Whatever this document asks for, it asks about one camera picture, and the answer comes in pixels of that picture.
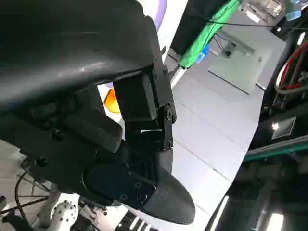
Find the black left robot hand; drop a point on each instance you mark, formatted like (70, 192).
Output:
(72, 60)

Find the orange white toy bread roll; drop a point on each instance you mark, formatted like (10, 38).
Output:
(111, 101)

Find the small blue background item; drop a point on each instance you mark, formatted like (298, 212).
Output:
(204, 55)

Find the green cloth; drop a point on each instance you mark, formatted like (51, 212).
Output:
(202, 33)

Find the white background robot joint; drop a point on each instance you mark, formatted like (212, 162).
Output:
(65, 215)

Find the grey workshop platform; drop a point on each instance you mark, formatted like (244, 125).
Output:
(238, 60)

